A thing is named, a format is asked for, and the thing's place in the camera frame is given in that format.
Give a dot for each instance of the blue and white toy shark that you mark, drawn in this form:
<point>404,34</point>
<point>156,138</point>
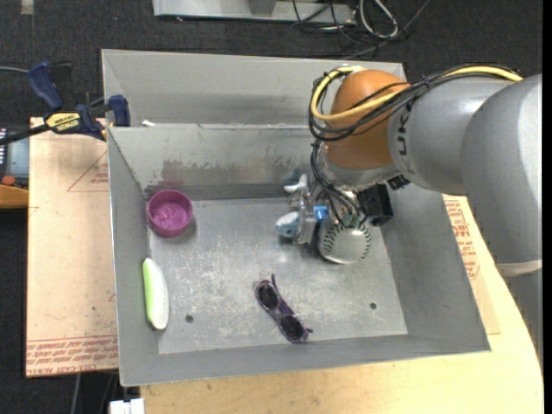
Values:
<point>286,224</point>

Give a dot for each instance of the green and white oblong case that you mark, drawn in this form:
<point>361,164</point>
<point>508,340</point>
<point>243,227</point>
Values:
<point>155,293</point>

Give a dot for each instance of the purple sunglasses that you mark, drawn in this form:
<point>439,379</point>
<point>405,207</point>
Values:
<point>280,311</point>

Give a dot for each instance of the purple plastic cup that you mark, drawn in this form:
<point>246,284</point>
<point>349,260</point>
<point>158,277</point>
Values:
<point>169,214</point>

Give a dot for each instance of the grey metal bin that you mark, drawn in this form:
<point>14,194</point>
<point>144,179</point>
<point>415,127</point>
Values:
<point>241,248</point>

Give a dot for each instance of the white ball with green stitches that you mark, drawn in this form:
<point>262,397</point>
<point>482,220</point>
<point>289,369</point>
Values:
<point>345,244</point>

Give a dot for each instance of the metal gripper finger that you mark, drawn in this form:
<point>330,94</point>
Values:
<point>309,230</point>
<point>302,200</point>

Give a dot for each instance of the brown cardboard board, red print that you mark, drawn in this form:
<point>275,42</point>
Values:
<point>69,252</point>

